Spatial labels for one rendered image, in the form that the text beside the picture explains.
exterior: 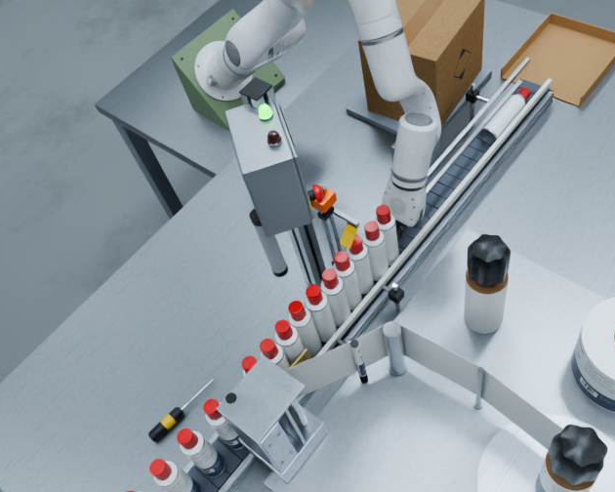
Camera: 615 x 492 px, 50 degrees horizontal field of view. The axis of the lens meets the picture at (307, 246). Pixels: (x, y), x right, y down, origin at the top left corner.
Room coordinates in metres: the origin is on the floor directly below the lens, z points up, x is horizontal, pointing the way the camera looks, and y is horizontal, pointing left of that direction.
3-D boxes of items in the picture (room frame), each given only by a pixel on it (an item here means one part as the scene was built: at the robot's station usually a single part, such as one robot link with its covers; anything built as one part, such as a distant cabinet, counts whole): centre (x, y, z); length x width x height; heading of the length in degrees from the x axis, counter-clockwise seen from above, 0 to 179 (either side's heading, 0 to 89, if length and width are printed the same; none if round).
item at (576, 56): (1.43, -0.93, 0.85); 0.30 x 0.26 x 0.04; 126
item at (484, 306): (0.67, -0.34, 1.03); 0.09 x 0.09 x 0.30
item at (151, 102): (1.84, -0.06, 0.81); 0.90 x 0.90 x 0.04; 36
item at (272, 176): (0.86, 0.02, 1.38); 0.17 x 0.10 x 0.19; 1
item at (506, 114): (1.23, -0.65, 0.91); 0.20 x 0.05 x 0.05; 126
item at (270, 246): (0.84, 0.07, 1.18); 0.04 x 0.04 x 0.21
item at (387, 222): (0.91, -0.19, 0.98); 0.05 x 0.05 x 0.20
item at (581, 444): (0.26, -0.32, 1.04); 0.09 x 0.09 x 0.29
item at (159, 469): (0.48, 0.40, 0.98); 0.05 x 0.05 x 0.20
